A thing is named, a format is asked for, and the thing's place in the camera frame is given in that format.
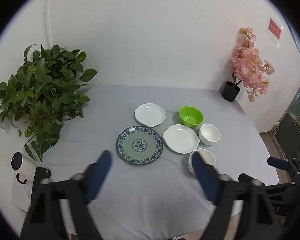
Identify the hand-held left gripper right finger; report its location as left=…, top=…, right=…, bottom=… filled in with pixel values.
left=191, top=152, right=285, bottom=240

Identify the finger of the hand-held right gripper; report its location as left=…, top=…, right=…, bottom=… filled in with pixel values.
left=267, top=157, right=295, bottom=172
left=238, top=173, right=255, bottom=182

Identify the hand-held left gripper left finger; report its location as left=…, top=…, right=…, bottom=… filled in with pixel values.
left=20, top=150, right=113, bottom=240

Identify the white ceramic bowl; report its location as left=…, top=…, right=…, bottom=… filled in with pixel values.
left=199, top=123, right=221, bottom=146
left=188, top=148, right=217, bottom=176

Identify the white eared plate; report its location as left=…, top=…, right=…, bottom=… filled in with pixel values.
left=162, top=124, right=200, bottom=154
left=134, top=102, right=167, bottom=128

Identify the blue patterned plate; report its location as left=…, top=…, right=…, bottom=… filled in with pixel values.
left=116, top=126, right=163, bottom=166

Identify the green plastic bowl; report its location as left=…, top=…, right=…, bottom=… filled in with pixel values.
left=178, top=106, right=204, bottom=128

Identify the grey tablecloth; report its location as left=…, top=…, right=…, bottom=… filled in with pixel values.
left=31, top=84, right=278, bottom=240

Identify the black smartphone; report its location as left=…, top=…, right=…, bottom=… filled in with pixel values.
left=31, top=166, right=52, bottom=200

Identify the pink blossom tree black pot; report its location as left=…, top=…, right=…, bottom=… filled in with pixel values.
left=221, top=27, right=276, bottom=103

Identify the green leafy potted plant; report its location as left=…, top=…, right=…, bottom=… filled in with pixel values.
left=0, top=44, right=98, bottom=164

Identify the white mug black handle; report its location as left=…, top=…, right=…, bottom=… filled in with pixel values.
left=11, top=152, right=38, bottom=185

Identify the red wall sign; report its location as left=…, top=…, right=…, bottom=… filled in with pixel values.
left=267, top=17, right=284, bottom=48

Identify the white wall conduit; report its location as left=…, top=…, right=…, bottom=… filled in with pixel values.
left=46, top=0, right=52, bottom=49

